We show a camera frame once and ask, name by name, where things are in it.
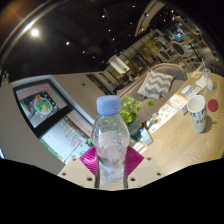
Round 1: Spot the green potted plant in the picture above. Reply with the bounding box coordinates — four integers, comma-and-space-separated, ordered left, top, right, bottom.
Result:
119, 94, 156, 139

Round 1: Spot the window with festive stickers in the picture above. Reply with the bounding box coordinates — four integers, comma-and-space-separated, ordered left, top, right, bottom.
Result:
12, 78, 98, 164

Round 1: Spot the white cardboard box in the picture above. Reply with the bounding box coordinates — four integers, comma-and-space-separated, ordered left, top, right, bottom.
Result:
168, 92, 189, 116

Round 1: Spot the blue and white small box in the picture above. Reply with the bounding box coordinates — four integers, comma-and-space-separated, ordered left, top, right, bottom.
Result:
139, 127, 154, 146

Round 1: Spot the group of dining chairs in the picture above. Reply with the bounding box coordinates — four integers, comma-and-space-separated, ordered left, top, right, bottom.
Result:
156, 23, 214, 68

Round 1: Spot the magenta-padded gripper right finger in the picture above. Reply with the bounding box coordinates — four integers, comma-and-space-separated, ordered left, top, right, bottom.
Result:
123, 145, 166, 190

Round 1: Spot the grey curved sofa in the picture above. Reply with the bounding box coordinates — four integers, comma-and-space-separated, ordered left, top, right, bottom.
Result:
116, 63, 188, 124

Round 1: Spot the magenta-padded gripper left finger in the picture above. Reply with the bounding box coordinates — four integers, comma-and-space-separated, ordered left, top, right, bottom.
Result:
57, 145, 101, 190

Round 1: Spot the clear blue-capped water bottle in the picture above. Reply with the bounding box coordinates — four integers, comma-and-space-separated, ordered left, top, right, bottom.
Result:
90, 94, 131, 183

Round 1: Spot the white paper napkin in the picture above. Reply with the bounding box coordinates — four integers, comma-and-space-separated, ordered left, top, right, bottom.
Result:
194, 74, 208, 89

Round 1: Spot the group of ceiling spotlights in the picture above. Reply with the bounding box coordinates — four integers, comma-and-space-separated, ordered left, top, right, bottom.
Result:
28, 4, 174, 54

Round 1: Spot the person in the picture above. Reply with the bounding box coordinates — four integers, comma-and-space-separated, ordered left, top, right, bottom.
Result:
112, 73, 132, 95

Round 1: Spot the printed booklet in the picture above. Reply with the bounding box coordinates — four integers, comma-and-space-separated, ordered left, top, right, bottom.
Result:
146, 103, 179, 134

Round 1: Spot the grey white chevron cushion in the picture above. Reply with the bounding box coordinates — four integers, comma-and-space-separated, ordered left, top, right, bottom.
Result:
137, 70, 177, 100

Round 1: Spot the white mug with black print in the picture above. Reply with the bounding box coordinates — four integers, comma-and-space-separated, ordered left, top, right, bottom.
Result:
186, 94, 208, 134

